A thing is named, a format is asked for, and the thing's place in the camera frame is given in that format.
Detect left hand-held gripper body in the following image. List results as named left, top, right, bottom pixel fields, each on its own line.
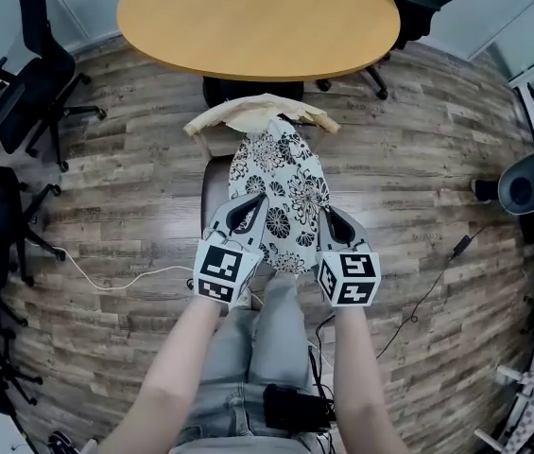
left=191, top=228, right=265, bottom=308

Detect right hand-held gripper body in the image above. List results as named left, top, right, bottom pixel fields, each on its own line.
left=316, top=240, right=381, bottom=308

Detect pale wooden chair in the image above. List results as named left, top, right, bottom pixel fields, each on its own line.
left=184, top=92, right=342, bottom=254

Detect floral round cushion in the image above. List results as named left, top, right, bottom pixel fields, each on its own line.
left=226, top=116, right=332, bottom=276

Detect person's right forearm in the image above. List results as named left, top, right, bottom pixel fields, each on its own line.
left=332, top=303, right=415, bottom=454

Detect person's left forearm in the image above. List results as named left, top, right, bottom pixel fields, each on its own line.
left=119, top=295, right=230, bottom=454

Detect person's grey jeans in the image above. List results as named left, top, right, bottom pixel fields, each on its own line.
left=174, top=271, right=338, bottom=448

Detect black waist pouch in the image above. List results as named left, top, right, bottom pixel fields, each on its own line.
left=262, top=383, right=335, bottom=435

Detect person's grey shirt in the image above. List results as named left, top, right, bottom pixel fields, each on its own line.
left=169, top=435, right=325, bottom=454

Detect grey black machine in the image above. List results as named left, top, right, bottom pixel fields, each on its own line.
left=470, top=151, right=534, bottom=216

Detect pale wooden rack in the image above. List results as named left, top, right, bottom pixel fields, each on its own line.
left=474, top=364, right=534, bottom=454

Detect oval wooden table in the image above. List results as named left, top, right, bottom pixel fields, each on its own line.
left=115, top=0, right=402, bottom=108

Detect thin black cable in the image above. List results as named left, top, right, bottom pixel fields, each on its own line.
left=307, top=313, right=338, bottom=396

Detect black cable with adapter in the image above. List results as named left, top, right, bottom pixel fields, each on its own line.
left=375, top=224, right=490, bottom=361

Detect long white cable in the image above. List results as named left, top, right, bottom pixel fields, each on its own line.
left=57, top=251, right=197, bottom=293

